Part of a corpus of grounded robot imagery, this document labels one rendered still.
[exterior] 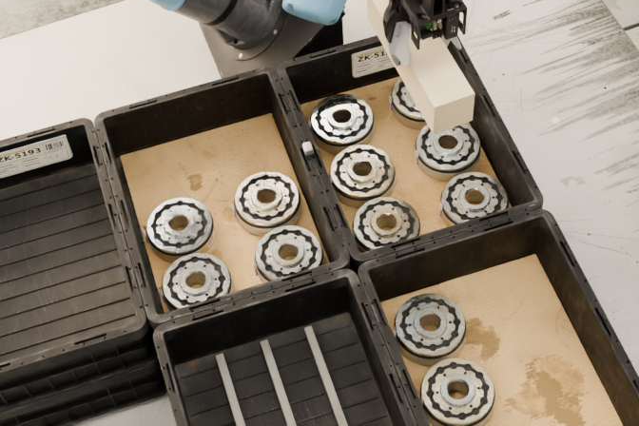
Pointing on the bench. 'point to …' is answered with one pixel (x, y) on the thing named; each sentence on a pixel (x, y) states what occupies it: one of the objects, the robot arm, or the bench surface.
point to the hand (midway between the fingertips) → (418, 48)
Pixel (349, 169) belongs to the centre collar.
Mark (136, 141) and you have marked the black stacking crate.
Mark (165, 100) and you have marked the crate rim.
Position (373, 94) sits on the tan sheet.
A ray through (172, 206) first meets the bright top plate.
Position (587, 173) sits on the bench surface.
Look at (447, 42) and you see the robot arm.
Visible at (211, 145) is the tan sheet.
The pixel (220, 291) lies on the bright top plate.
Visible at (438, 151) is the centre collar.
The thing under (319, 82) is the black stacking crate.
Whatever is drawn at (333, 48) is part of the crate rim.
